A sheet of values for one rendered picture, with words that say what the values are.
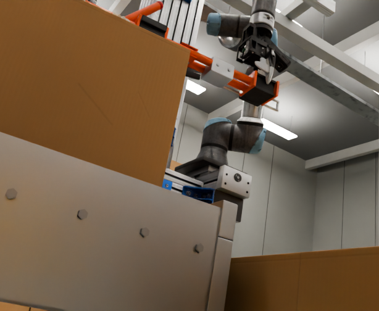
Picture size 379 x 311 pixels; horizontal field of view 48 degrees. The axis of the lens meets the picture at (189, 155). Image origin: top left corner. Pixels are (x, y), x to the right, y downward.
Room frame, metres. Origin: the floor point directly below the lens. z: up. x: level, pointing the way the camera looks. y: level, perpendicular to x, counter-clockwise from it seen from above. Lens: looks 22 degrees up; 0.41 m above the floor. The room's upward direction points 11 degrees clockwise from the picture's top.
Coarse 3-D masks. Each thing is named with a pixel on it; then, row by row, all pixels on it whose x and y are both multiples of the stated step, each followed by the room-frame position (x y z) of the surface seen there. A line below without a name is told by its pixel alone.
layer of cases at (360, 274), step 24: (240, 264) 0.73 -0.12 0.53; (264, 264) 0.67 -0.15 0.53; (288, 264) 0.62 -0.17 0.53; (312, 264) 0.58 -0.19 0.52; (336, 264) 0.54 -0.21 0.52; (360, 264) 0.51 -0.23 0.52; (240, 288) 0.72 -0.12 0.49; (264, 288) 0.67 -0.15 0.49; (288, 288) 0.62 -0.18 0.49; (312, 288) 0.58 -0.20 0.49; (336, 288) 0.54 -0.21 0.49; (360, 288) 0.51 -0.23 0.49
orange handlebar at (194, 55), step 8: (192, 48) 0.92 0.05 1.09; (192, 56) 0.92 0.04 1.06; (200, 56) 0.93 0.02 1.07; (192, 64) 0.96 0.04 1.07; (200, 64) 0.97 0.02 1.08; (208, 64) 0.94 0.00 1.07; (240, 72) 0.98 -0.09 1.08; (232, 80) 1.01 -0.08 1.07; (240, 80) 0.99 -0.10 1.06; (248, 80) 0.99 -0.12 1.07; (240, 88) 1.03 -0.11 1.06
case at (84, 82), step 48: (0, 0) 0.60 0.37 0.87; (48, 0) 0.62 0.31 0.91; (0, 48) 0.61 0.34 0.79; (48, 48) 0.63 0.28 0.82; (96, 48) 0.66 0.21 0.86; (144, 48) 0.70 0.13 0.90; (0, 96) 0.62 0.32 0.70; (48, 96) 0.64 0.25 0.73; (96, 96) 0.67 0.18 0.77; (144, 96) 0.71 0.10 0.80; (48, 144) 0.65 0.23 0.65; (96, 144) 0.68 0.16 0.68; (144, 144) 0.72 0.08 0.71
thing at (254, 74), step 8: (256, 72) 0.98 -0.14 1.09; (256, 80) 0.99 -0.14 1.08; (264, 80) 1.00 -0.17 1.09; (272, 80) 1.01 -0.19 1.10; (248, 88) 1.00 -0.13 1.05; (256, 88) 0.99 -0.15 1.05; (264, 88) 1.01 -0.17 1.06; (272, 88) 1.02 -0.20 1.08; (248, 96) 1.04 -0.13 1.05; (256, 96) 1.03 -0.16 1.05; (264, 96) 1.02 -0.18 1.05; (272, 96) 1.02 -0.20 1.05; (264, 104) 1.07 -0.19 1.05
